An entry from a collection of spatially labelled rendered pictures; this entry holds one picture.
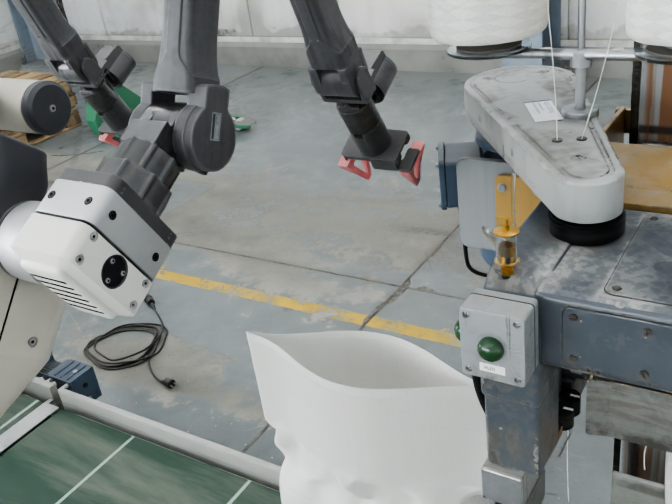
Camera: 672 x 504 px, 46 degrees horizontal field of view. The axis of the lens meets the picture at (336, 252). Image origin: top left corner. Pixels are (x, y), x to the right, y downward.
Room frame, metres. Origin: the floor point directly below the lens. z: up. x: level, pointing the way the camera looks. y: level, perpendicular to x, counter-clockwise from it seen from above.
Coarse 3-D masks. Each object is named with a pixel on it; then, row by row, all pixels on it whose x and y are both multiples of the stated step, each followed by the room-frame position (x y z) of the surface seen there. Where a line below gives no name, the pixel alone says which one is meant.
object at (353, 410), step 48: (288, 336) 1.15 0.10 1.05; (336, 336) 1.14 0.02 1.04; (384, 336) 1.11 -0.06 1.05; (288, 384) 1.11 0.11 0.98; (336, 384) 0.99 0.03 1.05; (384, 384) 1.11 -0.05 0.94; (432, 384) 1.03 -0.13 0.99; (288, 432) 1.13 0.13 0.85; (336, 432) 1.00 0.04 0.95; (384, 432) 0.96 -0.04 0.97; (432, 432) 0.95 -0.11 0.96; (480, 432) 0.93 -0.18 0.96; (288, 480) 1.08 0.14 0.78; (336, 480) 1.02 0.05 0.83; (384, 480) 0.96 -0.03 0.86; (432, 480) 0.95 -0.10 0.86; (480, 480) 0.93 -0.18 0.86
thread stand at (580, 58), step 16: (448, 48) 1.13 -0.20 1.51; (464, 48) 1.10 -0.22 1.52; (480, 48) 1.09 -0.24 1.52; (496, 48) 1.07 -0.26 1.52; (512, 48) 1.07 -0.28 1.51; (528, 48) 1.07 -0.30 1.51; (544, 48) 1.06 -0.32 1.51; (576, 48) 1.04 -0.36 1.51; (640, 48) 0.99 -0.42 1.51; (656, 48) 0.96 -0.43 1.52; (576, 64) 1.03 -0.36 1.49; (576, 80) 1.04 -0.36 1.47; (576, 96) 1.03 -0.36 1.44; (576, 112) 1.02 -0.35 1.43; (592, 112) 1.01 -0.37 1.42
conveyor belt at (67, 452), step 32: (64, 416) 1.91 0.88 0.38; (32, 448) 1.79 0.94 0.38; (64, 448) 1.77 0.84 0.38; (96, 448) 1.75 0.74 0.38; (128, 448) 1.73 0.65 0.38; (160, 448) 1.71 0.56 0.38; (0, 480) 1.67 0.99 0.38; (32, 480) 1.65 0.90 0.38; (64, 480) 1.63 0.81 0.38; (96, 480) 1.61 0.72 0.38; (128, 480) 1.60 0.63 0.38; (160, 480) 1.58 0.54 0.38; (192, 480) 1.56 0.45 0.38; (224, 480) 1.54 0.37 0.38
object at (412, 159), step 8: (416, 144) 1.23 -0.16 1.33; (424, 144) 1.23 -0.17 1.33; (408, 152) 1.21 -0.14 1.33; (416, 152) 1.21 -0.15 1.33; (400, 160) 1.20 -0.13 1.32; (408, 160) 1.20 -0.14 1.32; (416, 160) 1.20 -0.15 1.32; (376, 168) 1.22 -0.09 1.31; (384, 168) 1.21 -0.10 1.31; (392, 168) 1.20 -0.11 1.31; (400, 168) 1.19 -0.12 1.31; (408, 168) 1.18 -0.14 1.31; (416, 168) 1.24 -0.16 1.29; (408, 176) 1.20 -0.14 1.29; (416, 176) 1.24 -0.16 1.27; (416, 184) 1.24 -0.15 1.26
